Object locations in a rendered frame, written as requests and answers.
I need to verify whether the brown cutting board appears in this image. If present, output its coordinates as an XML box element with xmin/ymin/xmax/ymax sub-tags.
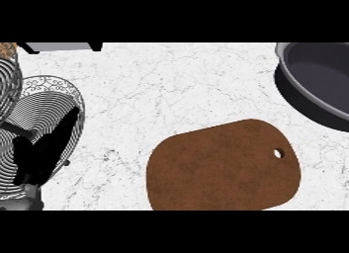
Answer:
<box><xmin>146</xmin><ymin>118</ymin><xmax>303</xmax><ymax>211</ymax></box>

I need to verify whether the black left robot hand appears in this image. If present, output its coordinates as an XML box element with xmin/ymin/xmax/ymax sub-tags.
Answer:
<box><xmin>11</xmin><ymin>106</ymin><xmax>82</xmax><ymax>187</ymax></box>

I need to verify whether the tiered wire basket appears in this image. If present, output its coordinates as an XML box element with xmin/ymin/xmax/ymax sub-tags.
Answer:
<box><xmin>0</xmin><ymin>53</ymin><xmax>87</xmax><ymax>203</ymax></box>

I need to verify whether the grey and black appliance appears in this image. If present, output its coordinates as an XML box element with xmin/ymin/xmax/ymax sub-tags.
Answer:
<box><xmin>16</xmin><ymin>42</ymin><xmax>104</xmax><ymax>55</ymax></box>

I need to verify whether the dark grey pot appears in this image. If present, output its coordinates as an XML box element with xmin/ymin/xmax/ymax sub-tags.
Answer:
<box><xmin>274</xmin><ymin>42</ymin><xmax>349</xmax><ymax>134</ymax></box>

